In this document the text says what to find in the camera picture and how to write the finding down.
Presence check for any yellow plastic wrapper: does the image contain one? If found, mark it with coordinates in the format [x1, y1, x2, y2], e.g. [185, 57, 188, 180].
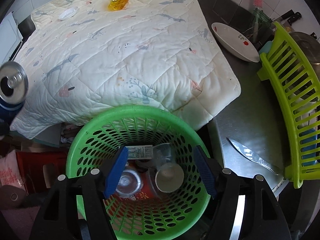
[107, 0, 129, 11]

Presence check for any white blue milk carton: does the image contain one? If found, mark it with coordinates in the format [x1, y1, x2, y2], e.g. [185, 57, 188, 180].
[126, 145, 153, 160]

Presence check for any steel pot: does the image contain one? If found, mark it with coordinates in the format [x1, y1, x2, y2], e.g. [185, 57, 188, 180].
[290, 31, 320, 77]

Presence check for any white plastic lid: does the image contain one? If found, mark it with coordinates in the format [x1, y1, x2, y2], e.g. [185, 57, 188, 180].
[58, 7, 79, 21]

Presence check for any white paper cup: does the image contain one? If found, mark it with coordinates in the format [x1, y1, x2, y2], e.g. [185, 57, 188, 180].
[155, 163, 184, 193]

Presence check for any black handled knife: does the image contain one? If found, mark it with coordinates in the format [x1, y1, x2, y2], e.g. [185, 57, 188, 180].
[279, 9, 302, 26]

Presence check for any clear plastic cup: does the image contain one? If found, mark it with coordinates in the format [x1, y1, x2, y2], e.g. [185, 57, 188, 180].
[116, 168, 143, 198]

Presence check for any green plastic waste basket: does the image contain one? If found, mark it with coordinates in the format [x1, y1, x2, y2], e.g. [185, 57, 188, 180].
[66, 106, 209, 239]

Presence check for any steel kitchen knife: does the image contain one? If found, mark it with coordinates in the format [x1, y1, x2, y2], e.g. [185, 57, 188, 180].
[227, 138, 283, 176]

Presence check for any red plastic snack cup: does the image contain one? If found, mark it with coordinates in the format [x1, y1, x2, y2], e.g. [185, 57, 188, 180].
[113, 165, 162, 202]

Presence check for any blue silver drink can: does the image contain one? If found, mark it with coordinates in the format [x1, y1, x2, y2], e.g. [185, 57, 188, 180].
[0, 61, 29, 136]

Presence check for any white ceramic bowl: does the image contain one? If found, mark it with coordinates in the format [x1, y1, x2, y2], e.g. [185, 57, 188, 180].
[212, 22, 260, 63]

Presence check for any cream quilted mat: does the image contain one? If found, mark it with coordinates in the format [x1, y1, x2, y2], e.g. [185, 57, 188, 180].
[10, 0, 241, 139]

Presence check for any white microwave oven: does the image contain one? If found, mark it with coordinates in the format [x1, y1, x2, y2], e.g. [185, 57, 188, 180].
[0, 12, 23, 64]

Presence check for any lime green dish rack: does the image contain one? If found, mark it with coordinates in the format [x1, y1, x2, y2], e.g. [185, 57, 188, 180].
[257, 22, 319, 189]

